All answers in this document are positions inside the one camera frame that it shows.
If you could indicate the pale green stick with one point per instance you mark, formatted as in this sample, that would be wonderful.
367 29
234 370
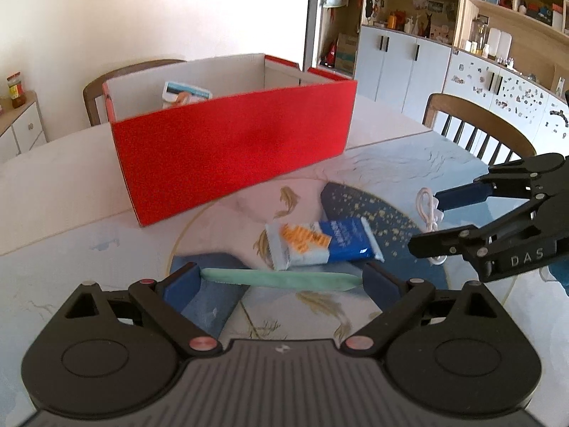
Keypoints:
280 279

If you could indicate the red cardboard box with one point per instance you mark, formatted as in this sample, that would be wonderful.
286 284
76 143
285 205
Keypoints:
231 155

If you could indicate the brown cardboard carton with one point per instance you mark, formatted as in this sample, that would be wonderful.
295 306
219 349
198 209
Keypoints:
346 55

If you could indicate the white wall cabinet unit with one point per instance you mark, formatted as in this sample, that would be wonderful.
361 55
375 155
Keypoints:
400 58

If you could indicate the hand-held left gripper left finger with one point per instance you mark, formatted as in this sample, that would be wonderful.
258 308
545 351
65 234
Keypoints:
181 289

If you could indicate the jar with red lid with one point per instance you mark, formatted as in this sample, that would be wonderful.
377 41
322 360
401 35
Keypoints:
16 93

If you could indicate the blue white toothpaste tube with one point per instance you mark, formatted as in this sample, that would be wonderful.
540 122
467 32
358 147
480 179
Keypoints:
342 240

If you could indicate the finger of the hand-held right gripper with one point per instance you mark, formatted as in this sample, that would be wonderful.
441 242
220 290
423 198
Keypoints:
444 242
462 195

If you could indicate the white marble desktop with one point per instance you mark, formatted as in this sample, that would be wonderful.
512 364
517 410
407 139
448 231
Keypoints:
66 195

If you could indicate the white blue striped packet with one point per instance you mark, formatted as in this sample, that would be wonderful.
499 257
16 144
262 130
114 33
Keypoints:
186 91

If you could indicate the white sideboard with wooden top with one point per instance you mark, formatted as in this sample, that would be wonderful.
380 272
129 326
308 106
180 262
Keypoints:
24 129

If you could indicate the dark wooden chair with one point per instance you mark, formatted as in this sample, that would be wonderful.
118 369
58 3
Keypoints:
133 69
480 109

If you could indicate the yellow bottle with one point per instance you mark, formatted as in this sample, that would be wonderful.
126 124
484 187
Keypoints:
392 22

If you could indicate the dark horse figurine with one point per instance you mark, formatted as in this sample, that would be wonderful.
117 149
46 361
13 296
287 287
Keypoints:
427 26

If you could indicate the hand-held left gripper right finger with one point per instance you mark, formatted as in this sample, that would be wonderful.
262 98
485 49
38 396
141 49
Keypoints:
381 285

